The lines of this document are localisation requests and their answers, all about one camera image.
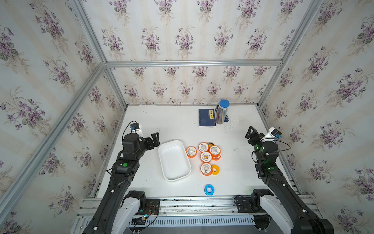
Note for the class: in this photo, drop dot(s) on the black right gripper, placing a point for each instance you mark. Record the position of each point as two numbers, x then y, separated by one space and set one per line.
257 138

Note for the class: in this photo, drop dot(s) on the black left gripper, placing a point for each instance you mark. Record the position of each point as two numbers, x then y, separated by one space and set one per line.
150 144

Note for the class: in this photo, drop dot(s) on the orange sealing tape roll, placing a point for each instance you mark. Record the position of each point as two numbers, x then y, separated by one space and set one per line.
206 169
214 150
216 157
191 152
203 147
205 157

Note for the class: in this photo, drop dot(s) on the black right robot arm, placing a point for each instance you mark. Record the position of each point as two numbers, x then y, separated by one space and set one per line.
279 200

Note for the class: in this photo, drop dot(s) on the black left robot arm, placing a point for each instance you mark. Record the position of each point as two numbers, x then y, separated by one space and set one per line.
122 173

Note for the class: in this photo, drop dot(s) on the white plastic storage box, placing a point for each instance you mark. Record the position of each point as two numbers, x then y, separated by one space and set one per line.
174 161

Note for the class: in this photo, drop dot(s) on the blue sealing tape roll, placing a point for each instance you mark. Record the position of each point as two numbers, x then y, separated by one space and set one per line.
209 190

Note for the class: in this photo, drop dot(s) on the silver cylinder blue lid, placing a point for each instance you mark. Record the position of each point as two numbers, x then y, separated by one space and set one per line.
221 111

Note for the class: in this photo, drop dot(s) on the dark blue booklet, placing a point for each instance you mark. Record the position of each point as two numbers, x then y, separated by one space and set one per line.
207 118

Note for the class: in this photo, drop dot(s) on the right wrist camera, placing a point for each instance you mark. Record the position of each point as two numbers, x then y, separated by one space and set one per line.
272 135

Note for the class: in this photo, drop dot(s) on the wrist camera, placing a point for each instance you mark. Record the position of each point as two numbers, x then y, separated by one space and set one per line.
136 128
272 135

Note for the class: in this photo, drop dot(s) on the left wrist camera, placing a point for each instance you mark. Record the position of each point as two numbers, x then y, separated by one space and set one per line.
136 128

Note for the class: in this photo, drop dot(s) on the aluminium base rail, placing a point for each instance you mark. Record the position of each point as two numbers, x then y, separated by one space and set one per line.
174 212

